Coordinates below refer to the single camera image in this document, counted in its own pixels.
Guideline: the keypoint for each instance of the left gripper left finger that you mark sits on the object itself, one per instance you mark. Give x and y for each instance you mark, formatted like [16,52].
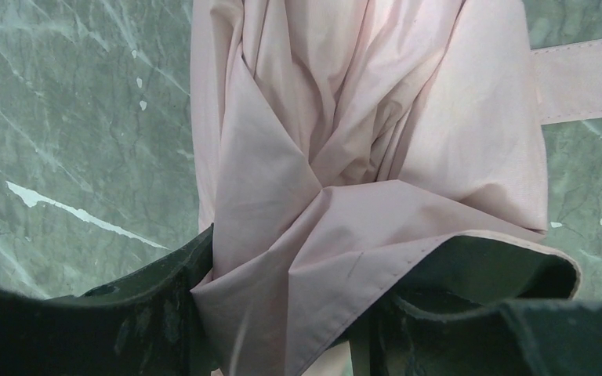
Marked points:
[145,323]

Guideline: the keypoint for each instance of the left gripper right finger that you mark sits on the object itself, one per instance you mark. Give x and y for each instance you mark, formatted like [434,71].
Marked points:
[424,332]

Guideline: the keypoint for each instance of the pink folding umbrella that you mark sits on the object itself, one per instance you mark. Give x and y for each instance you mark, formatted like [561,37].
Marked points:
[341,145]

